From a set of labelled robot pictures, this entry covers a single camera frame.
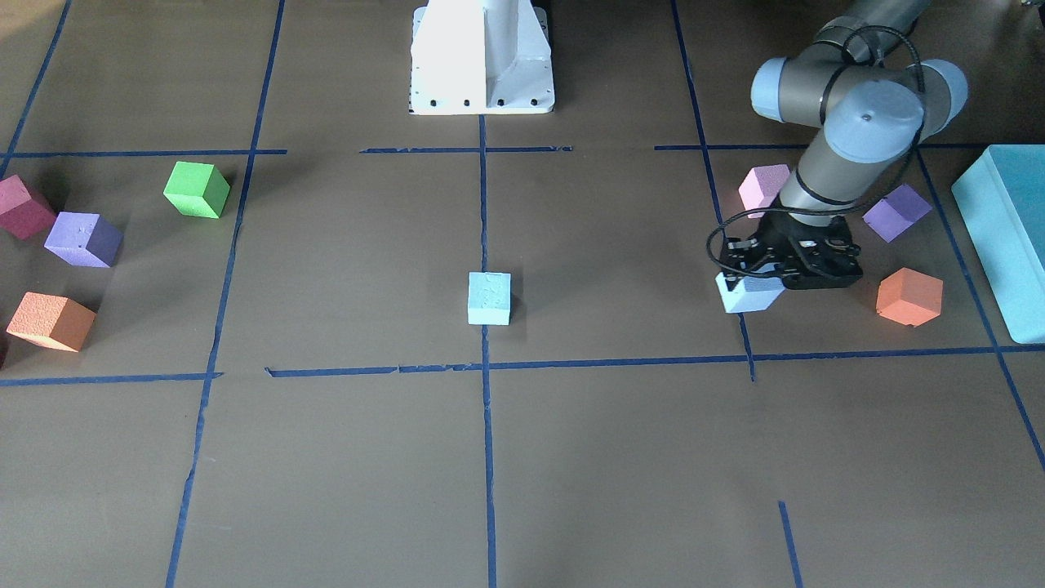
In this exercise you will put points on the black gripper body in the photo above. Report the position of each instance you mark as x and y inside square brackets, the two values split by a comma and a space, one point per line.
[776, 231]

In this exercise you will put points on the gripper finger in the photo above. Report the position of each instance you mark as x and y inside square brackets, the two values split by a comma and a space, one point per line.
[758, 283]
[743, 254]

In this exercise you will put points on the light blue block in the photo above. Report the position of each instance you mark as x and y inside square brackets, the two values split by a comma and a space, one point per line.
[489, 298]
[738, 303]

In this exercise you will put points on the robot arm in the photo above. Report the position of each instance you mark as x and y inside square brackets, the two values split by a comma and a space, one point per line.
[873, 100]

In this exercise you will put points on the pink foam block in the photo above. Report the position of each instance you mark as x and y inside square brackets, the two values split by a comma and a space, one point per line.
[762, 184]

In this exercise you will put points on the purple foam block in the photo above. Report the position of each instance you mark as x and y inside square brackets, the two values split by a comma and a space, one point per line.
[84, 239]
[897, 212]

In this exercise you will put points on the orange foam block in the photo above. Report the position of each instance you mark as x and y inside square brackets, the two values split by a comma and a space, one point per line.
[52, 322]
[910, 297]

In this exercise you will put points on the teal plastic bin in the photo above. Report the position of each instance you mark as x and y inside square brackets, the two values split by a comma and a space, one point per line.
[1001, 198]

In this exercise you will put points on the green foam block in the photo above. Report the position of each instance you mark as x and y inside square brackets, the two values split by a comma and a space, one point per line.
[197, 189]

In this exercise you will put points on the crimson foam block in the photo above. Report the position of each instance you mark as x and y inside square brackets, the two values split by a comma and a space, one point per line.
[24, 212]

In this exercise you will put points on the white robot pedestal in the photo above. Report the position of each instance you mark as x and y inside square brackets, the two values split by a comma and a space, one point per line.
[481, 58]

